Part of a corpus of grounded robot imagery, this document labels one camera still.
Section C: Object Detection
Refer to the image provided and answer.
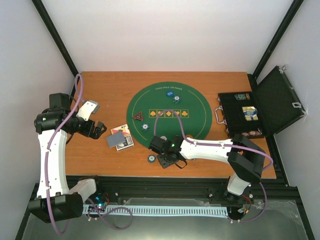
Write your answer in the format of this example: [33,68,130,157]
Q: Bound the grey playing card deck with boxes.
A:
[106,131,126,148]

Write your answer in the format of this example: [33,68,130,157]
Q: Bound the blue small blind button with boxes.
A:
[165,90,175,98]

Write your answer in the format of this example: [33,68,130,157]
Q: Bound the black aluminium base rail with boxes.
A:
[32,175,300,205]

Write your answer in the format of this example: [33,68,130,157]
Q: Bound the black poker case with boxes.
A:
[218,66,307,138]

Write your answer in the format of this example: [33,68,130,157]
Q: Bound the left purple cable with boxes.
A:
[46,73,133,236]

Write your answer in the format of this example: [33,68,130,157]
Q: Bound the blue poker chip stack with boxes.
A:
[147,154,156,163]

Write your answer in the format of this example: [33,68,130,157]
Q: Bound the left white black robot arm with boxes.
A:
[28,93,107,223]

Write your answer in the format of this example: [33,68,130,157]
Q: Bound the black red triangular dealer button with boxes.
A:
[132,111,144,122]

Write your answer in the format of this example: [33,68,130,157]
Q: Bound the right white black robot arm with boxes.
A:
[148,134,265,196]

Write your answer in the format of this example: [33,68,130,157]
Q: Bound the blue gold card deck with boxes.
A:
[242,106,259,121]

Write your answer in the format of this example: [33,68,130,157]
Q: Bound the round green poker mat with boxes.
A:
[126,81,213,148]

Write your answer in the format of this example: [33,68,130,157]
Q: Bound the light blue cable duct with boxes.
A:
[82,204,229,218]

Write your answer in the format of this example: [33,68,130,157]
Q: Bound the multicolour chip row in case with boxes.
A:
[234,93,251,101]

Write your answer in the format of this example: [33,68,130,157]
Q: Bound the red white chips in case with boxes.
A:
[241,129,264,139]

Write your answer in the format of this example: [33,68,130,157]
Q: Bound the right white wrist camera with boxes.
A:
[160,136,168,141]

